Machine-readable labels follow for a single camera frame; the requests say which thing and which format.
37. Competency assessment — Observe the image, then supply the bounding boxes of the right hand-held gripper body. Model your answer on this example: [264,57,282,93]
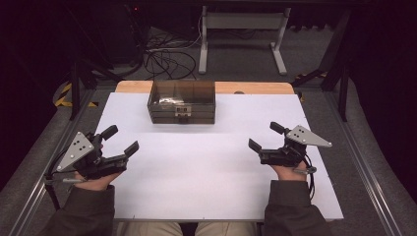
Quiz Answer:
[259,125,333,168]

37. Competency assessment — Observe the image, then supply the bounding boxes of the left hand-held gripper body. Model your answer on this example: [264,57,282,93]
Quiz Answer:
[56,131,128,181]

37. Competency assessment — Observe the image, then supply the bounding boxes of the smoky transparent drawer box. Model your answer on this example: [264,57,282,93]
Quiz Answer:
[147,80,216,125]

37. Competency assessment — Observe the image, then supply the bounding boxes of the person's right hand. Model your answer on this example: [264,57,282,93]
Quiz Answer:
[270,162,309,182]

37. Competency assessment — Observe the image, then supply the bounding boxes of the person's left hand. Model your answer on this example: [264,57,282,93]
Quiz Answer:
[73,170,124,192]

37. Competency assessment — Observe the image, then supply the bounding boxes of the black tripod stand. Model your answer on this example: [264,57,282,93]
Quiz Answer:
[65,48,124,114]

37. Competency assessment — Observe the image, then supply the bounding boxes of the shiny clear packet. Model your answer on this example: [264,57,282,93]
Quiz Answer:
[153,95,180,106]

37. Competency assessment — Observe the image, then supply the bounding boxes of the yellow black hazard tape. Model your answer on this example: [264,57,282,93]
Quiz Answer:
[53,82,99,108]

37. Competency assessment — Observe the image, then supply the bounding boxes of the white board sheet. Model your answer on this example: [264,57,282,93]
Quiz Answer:
[96,91,344,221]

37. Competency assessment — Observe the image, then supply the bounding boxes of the black angled stand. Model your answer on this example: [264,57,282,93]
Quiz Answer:
[291,9,352,122]

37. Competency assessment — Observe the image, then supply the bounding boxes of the person's left leg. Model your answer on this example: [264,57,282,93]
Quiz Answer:
[116,221,185,236]

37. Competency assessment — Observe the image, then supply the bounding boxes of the person's leg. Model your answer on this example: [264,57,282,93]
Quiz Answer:
[116,221,185,236]
[196,221,260,236]

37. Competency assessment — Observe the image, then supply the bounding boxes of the person's right leg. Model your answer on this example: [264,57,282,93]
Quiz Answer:
[196,221,260,236]

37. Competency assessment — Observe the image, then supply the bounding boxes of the black equipment case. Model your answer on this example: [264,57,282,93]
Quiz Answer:
[107,3,149,63]

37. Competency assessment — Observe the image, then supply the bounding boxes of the white metal stand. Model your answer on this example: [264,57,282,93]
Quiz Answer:
[198,5,292,77]

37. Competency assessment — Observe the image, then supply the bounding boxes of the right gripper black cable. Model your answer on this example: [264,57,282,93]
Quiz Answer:
[293,153,319,201]

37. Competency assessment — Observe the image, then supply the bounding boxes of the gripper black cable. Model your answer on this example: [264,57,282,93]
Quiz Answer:
[43,151,87,210]
[293,153,319,201]

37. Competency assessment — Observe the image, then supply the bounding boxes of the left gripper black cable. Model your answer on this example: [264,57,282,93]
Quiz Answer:
[43,151,87,210]

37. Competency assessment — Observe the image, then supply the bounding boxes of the aluminium rail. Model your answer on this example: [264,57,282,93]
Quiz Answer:
[8,88,96,236]
[323,91,402,236]

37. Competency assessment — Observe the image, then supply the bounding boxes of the black floor cables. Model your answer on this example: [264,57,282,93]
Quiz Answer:
[142,29,203,82]

